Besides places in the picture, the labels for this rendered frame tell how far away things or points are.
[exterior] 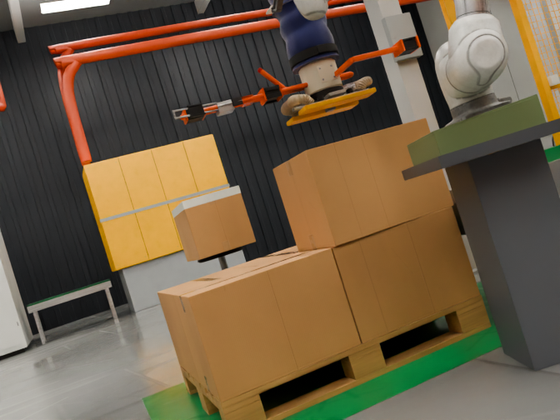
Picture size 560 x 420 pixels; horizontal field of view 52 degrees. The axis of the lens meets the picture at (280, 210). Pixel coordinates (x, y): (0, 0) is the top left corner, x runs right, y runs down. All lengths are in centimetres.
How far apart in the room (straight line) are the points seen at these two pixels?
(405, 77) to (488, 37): 220
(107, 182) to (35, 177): 354
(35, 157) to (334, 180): 1105
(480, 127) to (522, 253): 43
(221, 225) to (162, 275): 586
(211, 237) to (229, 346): 177
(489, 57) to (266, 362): 130
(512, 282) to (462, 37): 79
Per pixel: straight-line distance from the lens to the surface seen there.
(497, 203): 200
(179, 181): 985
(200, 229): 387
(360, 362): 238
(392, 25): 405
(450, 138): 193
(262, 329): 222
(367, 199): 240
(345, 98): 253
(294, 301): 226
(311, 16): 210
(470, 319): 263
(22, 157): 1307
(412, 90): 403
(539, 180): 206
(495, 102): 210
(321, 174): 232
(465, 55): 185
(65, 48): 1090
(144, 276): 967
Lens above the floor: 71
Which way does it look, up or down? 1 degrees up
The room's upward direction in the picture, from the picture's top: 18 degrees counter-clockwise
